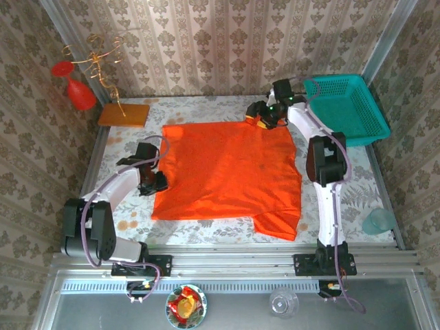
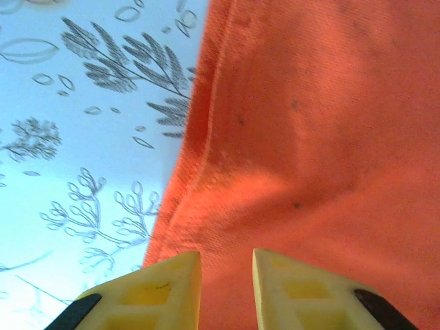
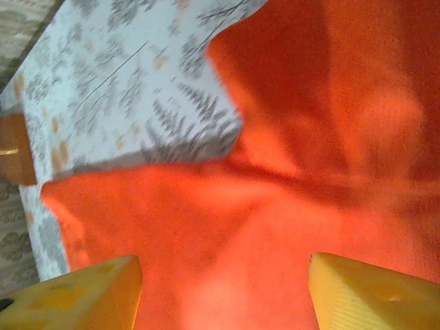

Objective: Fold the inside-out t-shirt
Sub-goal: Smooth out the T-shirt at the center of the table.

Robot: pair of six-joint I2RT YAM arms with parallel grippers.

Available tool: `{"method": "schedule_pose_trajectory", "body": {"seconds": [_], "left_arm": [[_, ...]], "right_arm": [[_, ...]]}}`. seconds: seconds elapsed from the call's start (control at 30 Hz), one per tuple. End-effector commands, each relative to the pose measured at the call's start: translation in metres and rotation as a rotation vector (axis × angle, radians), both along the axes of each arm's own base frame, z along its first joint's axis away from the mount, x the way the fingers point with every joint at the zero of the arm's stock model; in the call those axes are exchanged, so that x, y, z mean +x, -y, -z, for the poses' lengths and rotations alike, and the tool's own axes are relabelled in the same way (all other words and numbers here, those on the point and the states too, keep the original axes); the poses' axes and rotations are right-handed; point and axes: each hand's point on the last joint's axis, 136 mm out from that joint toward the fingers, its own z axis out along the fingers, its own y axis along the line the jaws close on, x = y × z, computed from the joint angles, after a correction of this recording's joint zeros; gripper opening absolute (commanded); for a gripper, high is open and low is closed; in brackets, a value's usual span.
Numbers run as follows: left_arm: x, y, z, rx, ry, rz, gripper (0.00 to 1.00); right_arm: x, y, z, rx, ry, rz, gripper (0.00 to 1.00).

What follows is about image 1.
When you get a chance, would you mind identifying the red plastic wine glass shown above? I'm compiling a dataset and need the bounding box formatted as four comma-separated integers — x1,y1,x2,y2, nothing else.
51,60,97,111

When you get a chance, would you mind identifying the aluminium frame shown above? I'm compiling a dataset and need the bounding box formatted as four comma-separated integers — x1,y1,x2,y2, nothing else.
32,0,437,330

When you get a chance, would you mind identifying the translucent teal cup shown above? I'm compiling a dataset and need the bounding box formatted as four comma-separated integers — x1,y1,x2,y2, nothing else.
362,207,396,237

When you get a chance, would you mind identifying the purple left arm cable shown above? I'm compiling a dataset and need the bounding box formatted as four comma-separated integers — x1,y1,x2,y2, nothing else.
79,135,171,305

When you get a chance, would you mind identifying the orange t-shirt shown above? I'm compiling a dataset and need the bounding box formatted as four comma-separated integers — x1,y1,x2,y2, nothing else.
151,118,303,241

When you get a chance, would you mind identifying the clear glass cup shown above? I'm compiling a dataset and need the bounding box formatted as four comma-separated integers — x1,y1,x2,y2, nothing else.
269,287,300,319

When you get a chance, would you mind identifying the orange wooden base block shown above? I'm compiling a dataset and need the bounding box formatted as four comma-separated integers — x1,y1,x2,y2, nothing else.
98,102,151,129

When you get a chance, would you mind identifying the teal plastic basket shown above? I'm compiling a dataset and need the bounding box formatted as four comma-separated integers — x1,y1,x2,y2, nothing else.
302,74,392,149

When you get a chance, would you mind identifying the slotted grey cable duct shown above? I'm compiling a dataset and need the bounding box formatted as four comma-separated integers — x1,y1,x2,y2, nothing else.
60,278,322,294

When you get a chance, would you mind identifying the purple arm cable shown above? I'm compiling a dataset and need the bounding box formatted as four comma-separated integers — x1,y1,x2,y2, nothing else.
79,135,171,305
290,78,367,314

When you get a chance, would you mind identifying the grey metal shelf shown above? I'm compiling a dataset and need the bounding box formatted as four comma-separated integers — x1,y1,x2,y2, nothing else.
51,291,426,330

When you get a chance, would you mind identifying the floral tablecloth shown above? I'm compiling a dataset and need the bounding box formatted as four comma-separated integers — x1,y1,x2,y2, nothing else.
80,95,395,245

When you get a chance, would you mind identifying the black controller board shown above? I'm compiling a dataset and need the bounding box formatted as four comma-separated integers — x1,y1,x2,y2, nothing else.
125,280,154,298
318,280,348,298

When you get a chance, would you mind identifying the red and yellow snack packet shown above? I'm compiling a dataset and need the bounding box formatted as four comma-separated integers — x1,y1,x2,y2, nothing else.
170,285,202,319

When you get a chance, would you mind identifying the patterned bowl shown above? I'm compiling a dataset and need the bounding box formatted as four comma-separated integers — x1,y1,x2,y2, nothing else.
165,284,208,329

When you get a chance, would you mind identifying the gold wire stand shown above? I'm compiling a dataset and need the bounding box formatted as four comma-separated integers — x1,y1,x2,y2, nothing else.
61,33,127,118

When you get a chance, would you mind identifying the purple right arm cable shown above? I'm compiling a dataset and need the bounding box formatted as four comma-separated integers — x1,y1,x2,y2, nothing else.
290,78,367,314

